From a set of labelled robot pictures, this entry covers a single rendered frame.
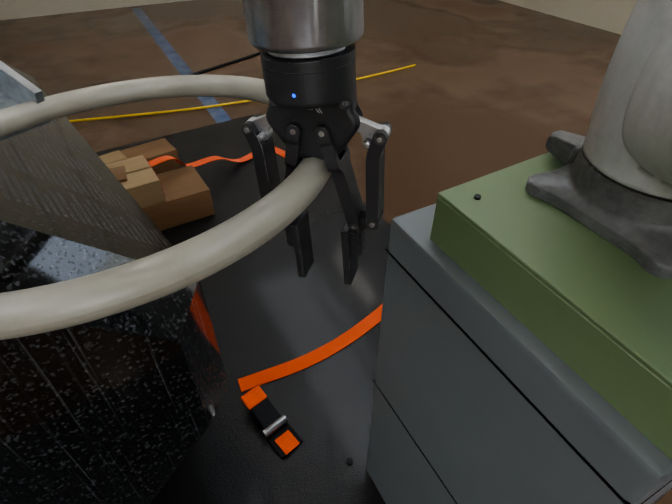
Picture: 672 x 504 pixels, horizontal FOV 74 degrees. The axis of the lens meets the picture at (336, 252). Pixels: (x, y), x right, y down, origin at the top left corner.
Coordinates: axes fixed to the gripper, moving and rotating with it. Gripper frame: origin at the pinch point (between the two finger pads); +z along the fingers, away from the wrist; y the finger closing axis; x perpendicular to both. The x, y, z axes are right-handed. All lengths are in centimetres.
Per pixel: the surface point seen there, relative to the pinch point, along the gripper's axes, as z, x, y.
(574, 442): 13.2, 7.5, -26.6
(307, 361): 81, -43, 27
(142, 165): 51, -98, 115
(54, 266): 8.4, 1.8, 40.0
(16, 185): 2, -8, 53
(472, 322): 10.4, -3.1, -16.1
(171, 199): 62, -92, 102
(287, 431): 81, -20, 24
